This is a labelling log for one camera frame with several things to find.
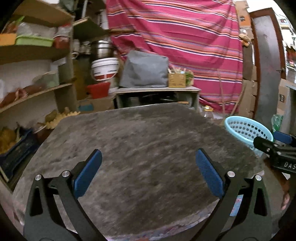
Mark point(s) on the green trash bin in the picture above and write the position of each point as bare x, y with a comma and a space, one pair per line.
276, 121

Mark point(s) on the grey metal shelf table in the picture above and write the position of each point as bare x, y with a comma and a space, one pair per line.
127, 97

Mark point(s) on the grey fuzzy table mat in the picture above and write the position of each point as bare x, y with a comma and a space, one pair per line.
148, 183

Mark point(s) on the steel pot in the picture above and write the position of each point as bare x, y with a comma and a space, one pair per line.
101, 49

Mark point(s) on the clear plastic container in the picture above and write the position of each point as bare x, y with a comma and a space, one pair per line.
47, 80

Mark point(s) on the brown metal door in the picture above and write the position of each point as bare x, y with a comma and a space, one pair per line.
269, 62

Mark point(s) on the cardboard box by door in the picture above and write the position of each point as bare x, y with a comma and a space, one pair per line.
283, 91

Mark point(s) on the yellow oil bottle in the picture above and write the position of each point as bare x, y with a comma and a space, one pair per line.
207, 112

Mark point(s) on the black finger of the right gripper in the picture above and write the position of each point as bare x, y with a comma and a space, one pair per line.
282, 137

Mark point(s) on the red plastic basin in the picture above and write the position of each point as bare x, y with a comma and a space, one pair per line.
99, 90

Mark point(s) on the light blue laundry basket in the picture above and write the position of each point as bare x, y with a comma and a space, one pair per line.
246, 129

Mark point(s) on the yellow woven basket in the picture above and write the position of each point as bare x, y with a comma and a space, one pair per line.
176, 78

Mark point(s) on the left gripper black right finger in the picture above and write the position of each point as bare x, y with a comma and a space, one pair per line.
243, 210

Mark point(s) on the grey fabric cover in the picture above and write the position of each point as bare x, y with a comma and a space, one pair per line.
143, 70

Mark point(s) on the white red plastic bucket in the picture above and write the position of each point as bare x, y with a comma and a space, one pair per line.
104, 69

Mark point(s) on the wooden broom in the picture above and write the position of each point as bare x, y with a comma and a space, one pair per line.
223, 102

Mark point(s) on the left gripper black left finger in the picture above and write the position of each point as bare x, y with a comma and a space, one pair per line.
42, 218

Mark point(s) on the yellow egg tray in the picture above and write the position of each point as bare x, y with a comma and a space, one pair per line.
60, 116

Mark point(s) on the striped pink curtain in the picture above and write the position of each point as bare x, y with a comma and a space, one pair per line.
201, 36

